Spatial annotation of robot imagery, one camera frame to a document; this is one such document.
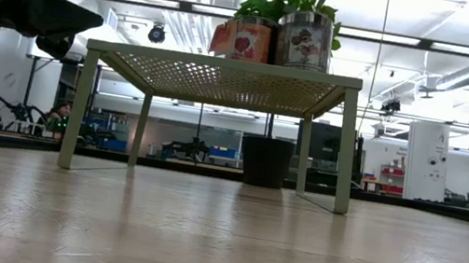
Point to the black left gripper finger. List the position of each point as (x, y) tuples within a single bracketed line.
[(54, 46), (63, 19)]

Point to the black background robot arm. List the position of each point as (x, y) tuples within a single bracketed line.
[(18, 109)]

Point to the person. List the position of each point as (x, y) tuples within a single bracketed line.
[(61, 109)]

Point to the black ceiling spotlight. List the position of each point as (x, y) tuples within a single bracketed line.
[(390, 106), (157, 34)]

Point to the blue crate stack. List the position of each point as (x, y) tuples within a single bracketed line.
[(112, 144)]

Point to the black background robot stand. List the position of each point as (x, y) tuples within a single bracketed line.
[(187, 146)]

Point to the pale green perforated metal shelf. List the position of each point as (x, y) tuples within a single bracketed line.
[(226, 62)]

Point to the orange heart print tin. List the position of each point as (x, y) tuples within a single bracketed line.
[(248, 44)]

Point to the blue storage bin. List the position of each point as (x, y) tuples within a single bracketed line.
[(222, 152)]

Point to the black plant pot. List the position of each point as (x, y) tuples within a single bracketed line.
[(265, 162)]

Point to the silver floral print tin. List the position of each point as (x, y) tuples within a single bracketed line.
[(305, 43)]

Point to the black cabinet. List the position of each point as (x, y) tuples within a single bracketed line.
[(324, 143)]

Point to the red parts shelf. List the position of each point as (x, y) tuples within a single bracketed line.
[(393, 172)]

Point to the white kiosk column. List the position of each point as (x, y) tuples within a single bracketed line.
[(427, 148)]

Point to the black support post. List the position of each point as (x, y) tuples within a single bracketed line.
[(29, 89)]

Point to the black overhead frame beam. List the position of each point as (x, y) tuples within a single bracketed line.
[(427, 44)]

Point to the black table edge rail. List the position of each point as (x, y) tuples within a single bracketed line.
[(439, 211)]

